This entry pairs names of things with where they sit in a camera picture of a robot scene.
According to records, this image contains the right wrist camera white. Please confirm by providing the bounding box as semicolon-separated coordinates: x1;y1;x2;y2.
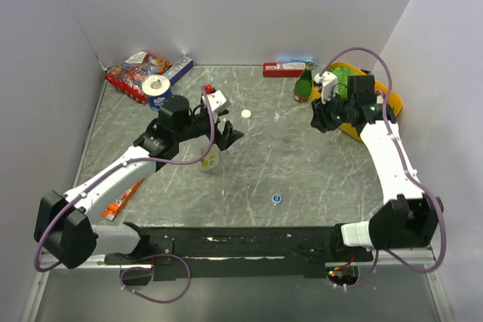
312;71;339;103

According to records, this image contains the toilet paper roll blue wrap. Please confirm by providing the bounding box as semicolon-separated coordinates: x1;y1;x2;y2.
142;75;173;112

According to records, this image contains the electronics board with leds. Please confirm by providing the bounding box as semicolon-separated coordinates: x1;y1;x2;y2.
325;262;359;289

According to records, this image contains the clear bottle yellow label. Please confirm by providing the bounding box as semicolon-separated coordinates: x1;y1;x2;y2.
192;136;220;172

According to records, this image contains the blue box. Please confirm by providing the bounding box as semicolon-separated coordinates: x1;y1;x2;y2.
276;54;316;65

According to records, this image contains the white bottle cap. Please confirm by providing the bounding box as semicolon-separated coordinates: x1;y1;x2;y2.
241;109;251;118

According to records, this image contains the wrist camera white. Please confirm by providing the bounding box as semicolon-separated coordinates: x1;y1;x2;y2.
202;84;230;113
312;71;339;103

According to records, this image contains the yellow plastic basket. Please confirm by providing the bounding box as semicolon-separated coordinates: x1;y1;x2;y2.
309;61;403;142

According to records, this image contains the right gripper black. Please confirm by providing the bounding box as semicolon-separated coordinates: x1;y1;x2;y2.
310;89;355;133

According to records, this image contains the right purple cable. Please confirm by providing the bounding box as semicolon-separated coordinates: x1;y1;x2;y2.
318;47;448;273

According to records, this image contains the blue bottle cap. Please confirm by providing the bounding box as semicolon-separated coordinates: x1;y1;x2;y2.
272;194;282;205

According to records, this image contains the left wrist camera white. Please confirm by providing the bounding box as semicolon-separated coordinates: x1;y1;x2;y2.
202;84;230;113

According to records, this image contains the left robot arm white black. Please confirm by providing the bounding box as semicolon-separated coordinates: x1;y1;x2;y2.
34;90;244;268

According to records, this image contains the red snack bag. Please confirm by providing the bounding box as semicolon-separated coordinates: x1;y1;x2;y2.
105;51;172;105

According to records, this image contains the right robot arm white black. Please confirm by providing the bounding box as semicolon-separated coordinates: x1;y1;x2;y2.
311;72;441;261

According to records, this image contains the orange snack box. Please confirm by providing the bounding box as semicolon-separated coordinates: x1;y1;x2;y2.
101;179;143;221

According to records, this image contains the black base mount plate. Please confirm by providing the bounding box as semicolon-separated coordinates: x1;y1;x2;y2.
104;225;374;281

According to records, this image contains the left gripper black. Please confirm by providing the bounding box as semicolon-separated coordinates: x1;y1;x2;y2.
175;109;244;150

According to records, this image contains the green lettuce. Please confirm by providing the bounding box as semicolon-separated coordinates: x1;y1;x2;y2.
331;66;357;99

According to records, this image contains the green glass bottle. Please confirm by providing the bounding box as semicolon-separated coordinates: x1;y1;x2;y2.
293;62;315;103

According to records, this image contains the red box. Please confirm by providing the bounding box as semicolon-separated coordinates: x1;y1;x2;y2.
263;62;305;78

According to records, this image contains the purple white box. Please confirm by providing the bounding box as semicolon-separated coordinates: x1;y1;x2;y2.
164;56;194;85

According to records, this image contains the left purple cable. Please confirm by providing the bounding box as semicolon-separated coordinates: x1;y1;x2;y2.
34;85;217;272

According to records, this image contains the purple cable loop front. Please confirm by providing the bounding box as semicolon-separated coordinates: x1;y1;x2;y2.
119;253;192;304

